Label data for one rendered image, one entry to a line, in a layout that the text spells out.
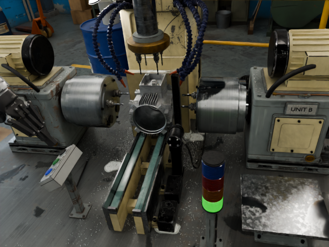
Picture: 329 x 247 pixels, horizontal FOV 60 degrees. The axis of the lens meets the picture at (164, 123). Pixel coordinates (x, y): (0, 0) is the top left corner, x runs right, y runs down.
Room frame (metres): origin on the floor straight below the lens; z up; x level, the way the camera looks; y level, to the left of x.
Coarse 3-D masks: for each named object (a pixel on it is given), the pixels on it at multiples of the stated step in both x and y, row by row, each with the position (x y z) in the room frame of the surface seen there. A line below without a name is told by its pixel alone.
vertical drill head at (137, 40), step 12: (132, 0) 1.17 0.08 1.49; (144, 0) 1.13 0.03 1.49; (144, 12) 1.13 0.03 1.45; (156, 12) 1.17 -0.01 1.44; (144, 24) 1.13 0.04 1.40; (156, 24) 1.16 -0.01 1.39; (132, 36) 1.17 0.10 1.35; (144, 36) 1.13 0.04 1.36; (156, 36) 1.13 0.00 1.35; (168, 36) 1.17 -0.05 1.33; (132, 48) 1.12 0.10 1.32; (144, 48) 1.09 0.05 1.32; (156, 48) 1.09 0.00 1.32; (156, 60) 1.11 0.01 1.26
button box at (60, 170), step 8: (64, 152) 0.80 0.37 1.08; (72, 152) 0.80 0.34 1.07; (80, 152) 0.82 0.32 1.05; (64, 160) 0.75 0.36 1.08; (72, 160) 0.77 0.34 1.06; (56, 168) 0.71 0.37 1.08; (64, 168) 0.73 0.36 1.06; (72, 168) 0.75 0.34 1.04; (48, 176) 0.68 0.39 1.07; (56, 176) 0.69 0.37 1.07; (64, 176) 0.70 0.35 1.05; (40, 184) 0.68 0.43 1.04; (48, 184) 0.68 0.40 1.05; (56, 184) 0.67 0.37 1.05
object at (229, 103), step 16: (208, 80) 1.07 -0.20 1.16; (224, 80) 1.06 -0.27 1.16; (240, 80) 1.07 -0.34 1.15; (192, 96) 1.13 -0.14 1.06; (208, 96) 1.00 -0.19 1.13; (224, 96) 0.98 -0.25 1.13; (240, 96) 0.98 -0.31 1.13; (208, 112) 0.96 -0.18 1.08; (224, 112) 0.95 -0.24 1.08; (240, 112) 0.94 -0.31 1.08; (208, 128) 0.96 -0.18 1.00; (224, 128) 0.94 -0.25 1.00; (240, 128) 0.94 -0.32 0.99
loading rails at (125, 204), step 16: (144, 144) 1.03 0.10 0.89; (160, 144) 0.99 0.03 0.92; (128, 160) 0.90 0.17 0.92; (144, 160) 0.99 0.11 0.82; (160, 160) 0.86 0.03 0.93; (128, 176) 0.80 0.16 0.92; (160, 176) 0.83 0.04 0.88; (112, 192) 0.72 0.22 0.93; (128, 192) 0.77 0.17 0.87; (144, 192) 0.72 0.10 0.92; (160, 192) 0.80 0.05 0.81; (112, 208) 0.65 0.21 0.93; (128, 208) 0.72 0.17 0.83; (144, 208) 0.63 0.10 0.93; (112, 224) 0.65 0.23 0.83; (144, 224) 0.62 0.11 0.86
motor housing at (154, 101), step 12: (144, 96) 1.11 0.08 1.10; (156, 96) 1.10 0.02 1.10; (168, 96) 1.15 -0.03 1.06; (144, 108) 1.21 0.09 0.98; (132, 120) 1.06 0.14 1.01; (144, 120) 1.13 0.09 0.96; (156, 120) 1.14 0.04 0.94; (168, 120) 1.02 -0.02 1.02; (144, 132) 1.05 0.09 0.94; (156, 132) 1.04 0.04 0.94
